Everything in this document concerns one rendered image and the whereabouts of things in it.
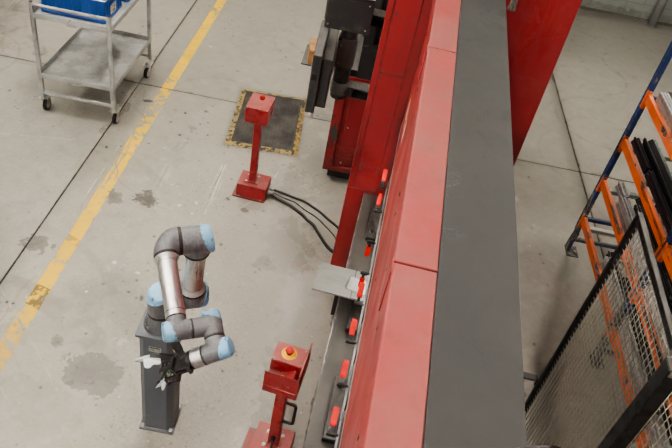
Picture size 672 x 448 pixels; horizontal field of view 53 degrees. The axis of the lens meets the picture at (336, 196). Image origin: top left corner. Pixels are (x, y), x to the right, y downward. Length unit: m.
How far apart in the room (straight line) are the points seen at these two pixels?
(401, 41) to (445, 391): 2.37
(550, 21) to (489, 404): 2.35
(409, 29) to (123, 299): 2.36
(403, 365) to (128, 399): 2.81
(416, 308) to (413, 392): 0.20
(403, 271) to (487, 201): 0.36
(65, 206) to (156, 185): 0.65
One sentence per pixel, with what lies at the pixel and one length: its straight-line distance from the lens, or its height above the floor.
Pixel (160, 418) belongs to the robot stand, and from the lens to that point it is 3.74.
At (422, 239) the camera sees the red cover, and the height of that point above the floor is 2.30.
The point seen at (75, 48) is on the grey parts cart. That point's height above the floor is 0.33.
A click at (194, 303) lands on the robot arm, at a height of 0.95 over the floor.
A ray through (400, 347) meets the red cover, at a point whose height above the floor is 2.30.
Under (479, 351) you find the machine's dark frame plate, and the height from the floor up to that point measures 2.30.
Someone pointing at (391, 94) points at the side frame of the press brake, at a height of 1.54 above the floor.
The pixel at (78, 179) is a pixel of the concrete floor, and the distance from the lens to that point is 5.26.
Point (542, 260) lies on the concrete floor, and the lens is 5.30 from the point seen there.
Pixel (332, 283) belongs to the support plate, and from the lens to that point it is 3.19.
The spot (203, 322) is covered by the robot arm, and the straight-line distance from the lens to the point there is 2.56.
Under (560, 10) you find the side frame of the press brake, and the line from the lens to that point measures 3.35.
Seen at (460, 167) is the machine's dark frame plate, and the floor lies 2.30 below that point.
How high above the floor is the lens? 3.31
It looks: 39 degrees down
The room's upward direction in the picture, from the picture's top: 12 degrees clockwise
